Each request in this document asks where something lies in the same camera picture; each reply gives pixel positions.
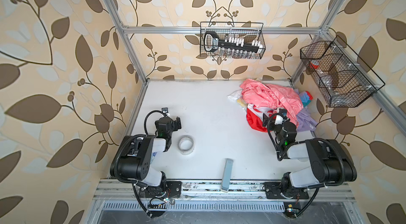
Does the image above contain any red white rainbow cloth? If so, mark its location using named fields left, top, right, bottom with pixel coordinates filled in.
left=246, top=104, right=271, bottom=132

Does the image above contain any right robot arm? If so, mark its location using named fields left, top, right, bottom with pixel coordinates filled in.
left=262, top=109, right=357, bottom=219

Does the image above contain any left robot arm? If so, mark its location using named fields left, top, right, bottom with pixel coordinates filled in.
left=110, top=108, right=182, bottom=218

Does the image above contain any lavender cloth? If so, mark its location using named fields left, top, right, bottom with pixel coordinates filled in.
left=294, top=89, right=318, bottom=132

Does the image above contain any pink patterned cloth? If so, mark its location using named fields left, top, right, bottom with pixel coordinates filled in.
left=240, top=79, right=303, bottom=127

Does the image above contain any teal red cloth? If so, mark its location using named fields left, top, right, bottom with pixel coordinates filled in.
left=299, top=91, right=313, bottom=107

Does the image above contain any white yellow cloth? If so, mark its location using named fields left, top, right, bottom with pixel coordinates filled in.
left=227, top=90, right=247, bottom=110

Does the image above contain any clear tape roll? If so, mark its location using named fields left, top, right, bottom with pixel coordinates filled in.
left=178, top=136, right=195, bottom=155

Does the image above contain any red item in basket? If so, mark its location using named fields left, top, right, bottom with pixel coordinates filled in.
left=309, top=60, right=320, bottom=70

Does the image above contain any grey rectangular bar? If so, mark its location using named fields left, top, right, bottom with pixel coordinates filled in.
left=221, top=158, right=234, bottom=193

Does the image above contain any right wire basket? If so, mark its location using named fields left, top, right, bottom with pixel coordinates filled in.
left=300, top=36, right=385, bottom=108

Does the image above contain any wire basket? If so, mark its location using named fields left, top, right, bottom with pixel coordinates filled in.
left=199, top=21, right=266, bottom=60
left=300, top=36, right=385, bottom=108

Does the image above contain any black handled tool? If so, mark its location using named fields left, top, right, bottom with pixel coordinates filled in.
left=203, top=31, right=260, bottom=53

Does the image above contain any back wire basket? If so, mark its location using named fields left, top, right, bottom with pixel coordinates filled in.
left=199, top=21, right=266, bottom=60

